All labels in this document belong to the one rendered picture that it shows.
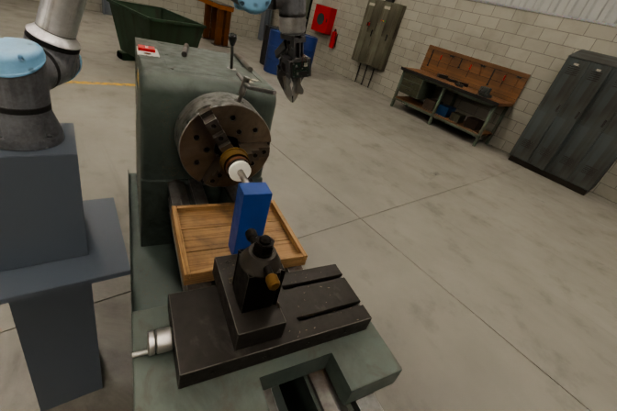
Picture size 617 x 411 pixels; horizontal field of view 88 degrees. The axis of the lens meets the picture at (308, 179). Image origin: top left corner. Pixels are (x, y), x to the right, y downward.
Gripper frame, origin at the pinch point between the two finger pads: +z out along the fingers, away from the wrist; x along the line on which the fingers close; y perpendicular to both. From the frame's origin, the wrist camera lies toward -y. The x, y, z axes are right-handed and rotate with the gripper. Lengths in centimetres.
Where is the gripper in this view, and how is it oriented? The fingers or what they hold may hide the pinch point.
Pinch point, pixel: (291, 97)
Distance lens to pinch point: 108.4
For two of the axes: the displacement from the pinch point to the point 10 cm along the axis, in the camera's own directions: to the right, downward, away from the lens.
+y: 4.3, 5.3, -7.3
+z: -0.1, 8.1, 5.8
